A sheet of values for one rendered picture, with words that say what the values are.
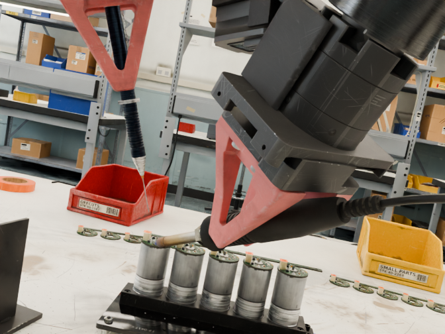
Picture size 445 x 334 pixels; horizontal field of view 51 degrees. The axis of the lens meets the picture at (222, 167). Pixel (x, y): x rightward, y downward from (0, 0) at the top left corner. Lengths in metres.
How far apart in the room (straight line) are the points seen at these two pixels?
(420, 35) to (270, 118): 0.08
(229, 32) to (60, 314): 0.24
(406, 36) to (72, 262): 0.38
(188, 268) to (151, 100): 4.54
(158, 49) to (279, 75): 4.69
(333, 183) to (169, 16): 4.73
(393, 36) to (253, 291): 0.23
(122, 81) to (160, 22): 4.62
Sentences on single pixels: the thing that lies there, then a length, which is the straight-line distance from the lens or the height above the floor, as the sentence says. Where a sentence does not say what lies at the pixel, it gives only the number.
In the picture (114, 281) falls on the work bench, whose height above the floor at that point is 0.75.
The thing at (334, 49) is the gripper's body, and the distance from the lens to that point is 0.24.
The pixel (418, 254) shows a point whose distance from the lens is 0.78.
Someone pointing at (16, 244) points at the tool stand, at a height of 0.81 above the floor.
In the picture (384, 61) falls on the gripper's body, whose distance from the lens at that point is 0.24.
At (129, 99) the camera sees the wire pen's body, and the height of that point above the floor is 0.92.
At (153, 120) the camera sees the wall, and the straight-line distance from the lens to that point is 4.89.
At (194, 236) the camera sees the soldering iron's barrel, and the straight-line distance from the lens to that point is 0.33.
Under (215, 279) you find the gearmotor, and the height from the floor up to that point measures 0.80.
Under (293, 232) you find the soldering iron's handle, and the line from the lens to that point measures 0.27.
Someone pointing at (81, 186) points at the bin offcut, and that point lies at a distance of 0.71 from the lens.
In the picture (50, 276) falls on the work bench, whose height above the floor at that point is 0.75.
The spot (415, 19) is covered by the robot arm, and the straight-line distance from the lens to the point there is 0.24.
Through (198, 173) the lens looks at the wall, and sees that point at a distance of 4.82.
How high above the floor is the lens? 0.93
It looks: 7 degrees down
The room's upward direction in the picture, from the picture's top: 11 degrees clockwise
